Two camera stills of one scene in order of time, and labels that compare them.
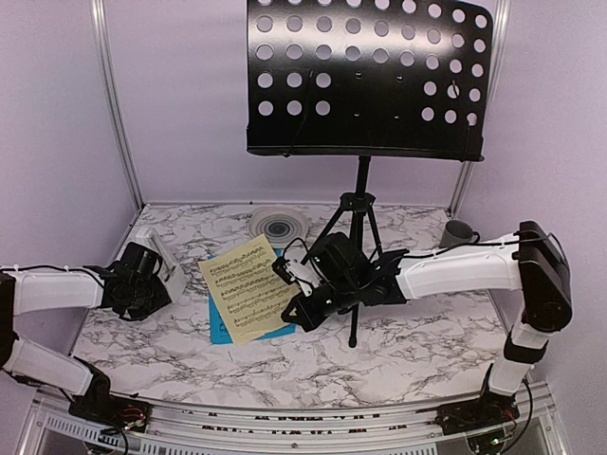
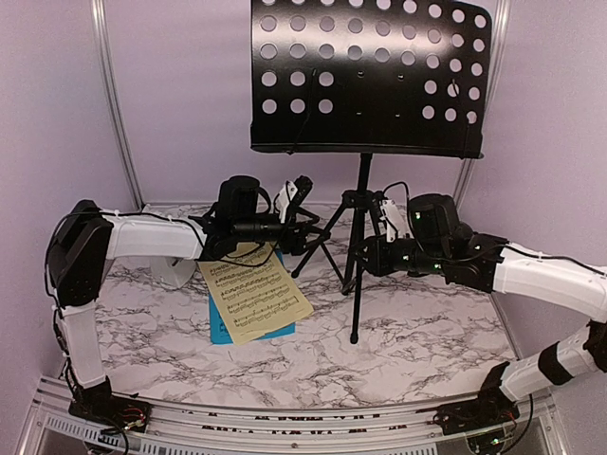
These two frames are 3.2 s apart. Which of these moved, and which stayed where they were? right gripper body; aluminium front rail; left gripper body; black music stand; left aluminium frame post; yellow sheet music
Moved: right gripper body; left gripper body
Stayed: black music stand; yellow sheet music; left aluminium frame post; aluminium front rail
